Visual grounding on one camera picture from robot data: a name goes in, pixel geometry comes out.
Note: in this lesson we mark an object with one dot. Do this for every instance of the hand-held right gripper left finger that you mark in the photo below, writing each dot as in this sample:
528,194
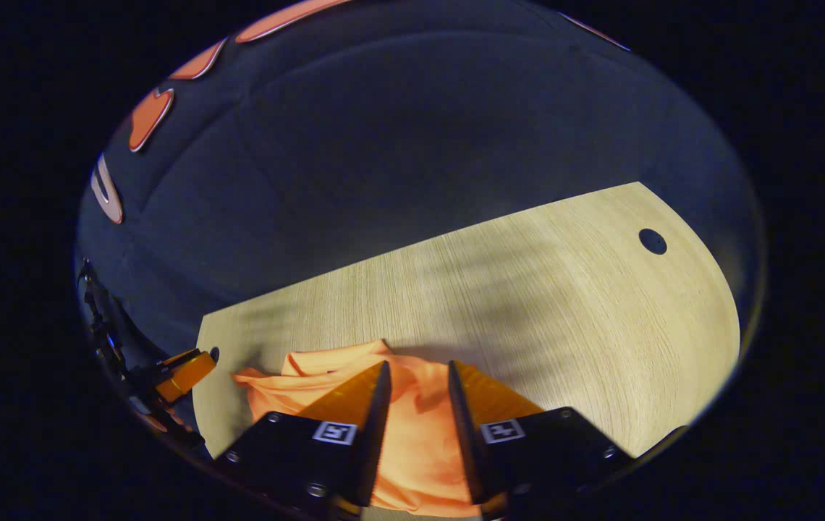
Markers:
376,434

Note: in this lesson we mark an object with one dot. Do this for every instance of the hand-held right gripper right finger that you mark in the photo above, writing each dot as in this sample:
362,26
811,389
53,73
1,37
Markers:
464,434

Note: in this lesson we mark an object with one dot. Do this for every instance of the orange polo T-shirt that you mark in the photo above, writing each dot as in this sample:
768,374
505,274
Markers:
416,434

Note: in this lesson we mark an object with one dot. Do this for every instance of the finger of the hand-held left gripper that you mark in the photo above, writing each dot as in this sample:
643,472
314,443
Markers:
184,376

